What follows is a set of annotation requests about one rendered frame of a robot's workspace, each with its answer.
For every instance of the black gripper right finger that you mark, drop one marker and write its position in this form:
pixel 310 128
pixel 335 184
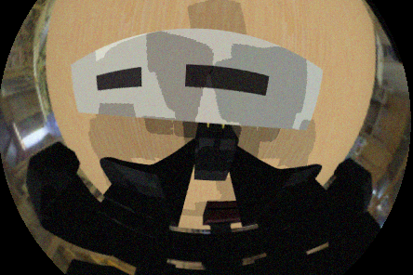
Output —
pixel 257 185

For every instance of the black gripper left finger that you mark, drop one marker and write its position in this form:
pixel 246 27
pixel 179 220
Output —
pixel 166 181

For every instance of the black two-prong plug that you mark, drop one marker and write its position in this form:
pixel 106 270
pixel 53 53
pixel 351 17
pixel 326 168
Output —
pixel 215 147

